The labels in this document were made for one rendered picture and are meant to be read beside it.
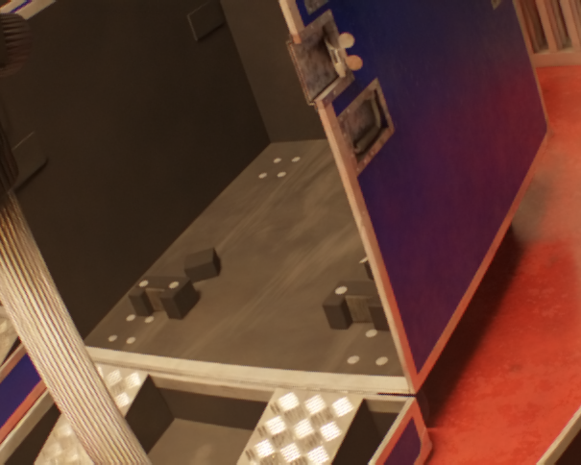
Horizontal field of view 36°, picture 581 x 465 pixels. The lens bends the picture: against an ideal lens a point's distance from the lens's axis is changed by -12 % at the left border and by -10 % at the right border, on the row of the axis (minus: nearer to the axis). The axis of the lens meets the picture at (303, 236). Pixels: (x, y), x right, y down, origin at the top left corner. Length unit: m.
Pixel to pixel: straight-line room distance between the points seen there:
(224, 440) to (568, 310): 0.78
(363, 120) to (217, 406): 0.71
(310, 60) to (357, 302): 0.59
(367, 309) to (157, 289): 0.51
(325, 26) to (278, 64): 1.21
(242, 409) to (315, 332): 0.21
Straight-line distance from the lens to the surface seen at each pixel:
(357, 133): 1.54
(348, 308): 1.89
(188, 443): 2.02
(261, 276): 2.18
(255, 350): 1.94
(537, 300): 2.13
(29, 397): 2.43
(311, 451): 1.68
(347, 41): 1.44
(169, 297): 2.11
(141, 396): 2.01
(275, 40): 2.66
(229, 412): 1.97
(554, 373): 1.91
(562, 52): 3.35
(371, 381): 1.75
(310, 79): 1.44
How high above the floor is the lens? 1.21
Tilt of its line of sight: 27 degrees down
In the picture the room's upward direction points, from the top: 20 degrees counter-clockwise
